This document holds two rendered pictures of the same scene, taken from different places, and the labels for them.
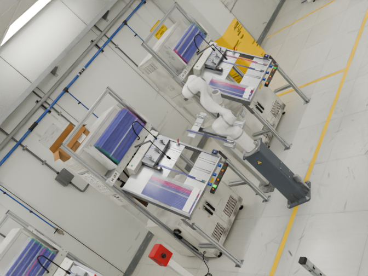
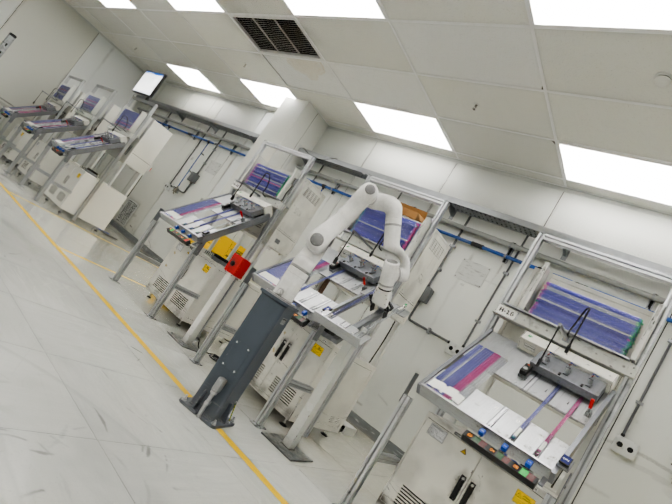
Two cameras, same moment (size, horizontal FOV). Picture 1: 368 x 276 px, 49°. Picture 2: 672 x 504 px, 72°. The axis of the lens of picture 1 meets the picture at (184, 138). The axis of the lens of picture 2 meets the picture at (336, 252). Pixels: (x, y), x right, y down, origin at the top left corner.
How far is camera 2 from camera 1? 405 cm
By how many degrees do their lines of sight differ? 75
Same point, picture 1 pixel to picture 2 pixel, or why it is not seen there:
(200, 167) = (314, 298)
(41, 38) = (617, 227)
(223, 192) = (300, 376)
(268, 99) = not seen: outside the picture
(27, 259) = (275, 177)
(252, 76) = (496, 417)
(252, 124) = (419, 460)
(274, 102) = not seen: outside the picture
